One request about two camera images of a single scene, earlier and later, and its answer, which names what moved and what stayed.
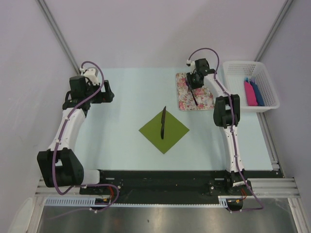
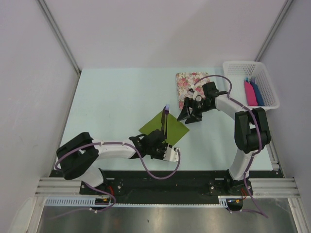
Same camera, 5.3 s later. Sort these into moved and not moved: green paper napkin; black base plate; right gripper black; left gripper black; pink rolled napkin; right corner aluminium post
Moved: left gripper black; right gripper black
Not moved: right corner aluminium post; black base plate; pink rolled napkin; green paper napkin
